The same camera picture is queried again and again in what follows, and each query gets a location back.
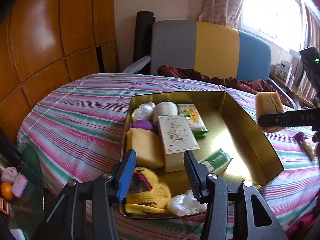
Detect dark red blanket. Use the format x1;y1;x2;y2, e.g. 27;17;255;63
157;64;277;95

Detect yellow plush toy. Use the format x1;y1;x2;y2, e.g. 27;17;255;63
125;167;171;216

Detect white crinkled plastic packet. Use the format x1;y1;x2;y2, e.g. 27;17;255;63
167;190;207;216

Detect yellow sponge cake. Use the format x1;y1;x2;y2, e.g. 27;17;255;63
255;92;284;133
126;128;165;170

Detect gold metal tray box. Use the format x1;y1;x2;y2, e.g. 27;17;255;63
121;91;284;197

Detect white fuzzy roll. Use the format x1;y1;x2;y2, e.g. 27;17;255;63
153;101;178;126

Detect grey yellow blue headboard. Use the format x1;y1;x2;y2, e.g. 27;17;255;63
150;20;271;81

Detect pink patterned curtain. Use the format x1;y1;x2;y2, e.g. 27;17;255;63
199;0;244;28

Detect orange wooden wardrobe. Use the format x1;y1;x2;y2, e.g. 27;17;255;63
1;0;119;141

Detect purple wrapper snack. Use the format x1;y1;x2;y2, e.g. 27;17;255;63
294;132;315;161

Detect white pearly snack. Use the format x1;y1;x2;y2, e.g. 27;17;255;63
131;102;156;121

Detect beige tea box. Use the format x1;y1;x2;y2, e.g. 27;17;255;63
158;114;200;173

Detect orange fruit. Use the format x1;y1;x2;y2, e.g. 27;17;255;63
1;182;14;201

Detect person's hand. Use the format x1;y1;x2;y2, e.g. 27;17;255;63
312;131;320;159

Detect black bed post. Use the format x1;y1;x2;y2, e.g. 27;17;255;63
133;11;155;62

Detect purple snack packet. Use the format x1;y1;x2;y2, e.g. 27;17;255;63
132;120;153;131

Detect weidan cracker packet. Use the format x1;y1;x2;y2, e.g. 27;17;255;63
177;104;209;135

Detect wooden bedside desk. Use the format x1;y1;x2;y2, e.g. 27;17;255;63
270;73;315;108

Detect small green white box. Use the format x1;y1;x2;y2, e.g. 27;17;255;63
199;148;232;174

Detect striped pink green bedsheet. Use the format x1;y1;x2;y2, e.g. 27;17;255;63
17;74;319;239

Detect pink soft items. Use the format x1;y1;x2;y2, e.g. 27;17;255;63
1;167;28;198

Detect white medicine box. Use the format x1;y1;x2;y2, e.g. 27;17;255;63
274;60;292;83

